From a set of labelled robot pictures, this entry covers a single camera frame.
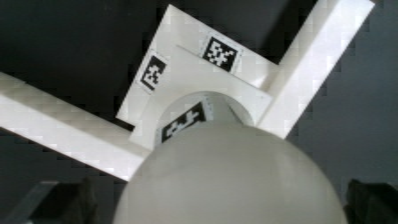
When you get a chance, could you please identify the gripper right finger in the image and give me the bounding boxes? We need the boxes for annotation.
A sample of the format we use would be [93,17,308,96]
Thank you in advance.
[344,180,398,224]

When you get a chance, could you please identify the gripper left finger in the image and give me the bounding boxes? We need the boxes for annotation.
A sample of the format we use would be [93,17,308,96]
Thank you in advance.
[0,178,114,224]

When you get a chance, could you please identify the white lamp bulb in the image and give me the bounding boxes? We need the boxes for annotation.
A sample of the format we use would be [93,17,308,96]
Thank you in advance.
[113,98,349,224]

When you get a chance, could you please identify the white lamp base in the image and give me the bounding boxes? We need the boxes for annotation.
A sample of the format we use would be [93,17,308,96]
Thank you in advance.
[118,6,276,148]

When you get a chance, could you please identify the white front wall rail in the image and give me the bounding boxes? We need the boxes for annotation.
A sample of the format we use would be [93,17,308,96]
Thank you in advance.
[0,72,150,180]

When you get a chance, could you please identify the white wall rail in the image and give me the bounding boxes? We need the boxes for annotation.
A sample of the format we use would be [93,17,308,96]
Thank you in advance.
[258,0,376,138]
[0,72,150,180]

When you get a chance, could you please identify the white right wall rail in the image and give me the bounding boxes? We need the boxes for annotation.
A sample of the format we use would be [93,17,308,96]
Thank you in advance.
[258,0,376,138]

